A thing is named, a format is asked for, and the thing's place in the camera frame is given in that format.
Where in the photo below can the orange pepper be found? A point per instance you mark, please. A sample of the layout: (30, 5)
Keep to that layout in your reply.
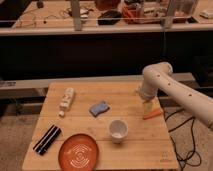
(154, 113)

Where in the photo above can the white cup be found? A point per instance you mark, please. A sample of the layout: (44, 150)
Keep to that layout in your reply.
(118, 131)

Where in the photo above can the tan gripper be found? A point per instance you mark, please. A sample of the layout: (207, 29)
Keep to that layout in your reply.
(148, 105)

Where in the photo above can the orange tool on bench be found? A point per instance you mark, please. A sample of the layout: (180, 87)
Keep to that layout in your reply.
(128, 16)

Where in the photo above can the grey metal post right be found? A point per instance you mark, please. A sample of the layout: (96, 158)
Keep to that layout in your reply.
(168, 20)

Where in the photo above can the grey metal post left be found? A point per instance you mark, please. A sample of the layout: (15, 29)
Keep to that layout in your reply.
(75, 8)

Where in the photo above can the grey metal post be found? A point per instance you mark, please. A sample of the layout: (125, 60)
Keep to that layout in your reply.
(75, 8)
(168, 20)

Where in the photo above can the black object on bench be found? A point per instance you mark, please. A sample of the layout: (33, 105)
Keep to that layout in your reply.
(109, 17)

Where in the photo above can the orange plate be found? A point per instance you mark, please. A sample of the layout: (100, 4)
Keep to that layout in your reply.
(78, 153)

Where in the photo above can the blue sponge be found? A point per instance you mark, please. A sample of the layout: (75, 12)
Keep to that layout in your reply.
(99, 108)

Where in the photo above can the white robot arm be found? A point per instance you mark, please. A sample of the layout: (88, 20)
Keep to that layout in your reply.
(158, 77)

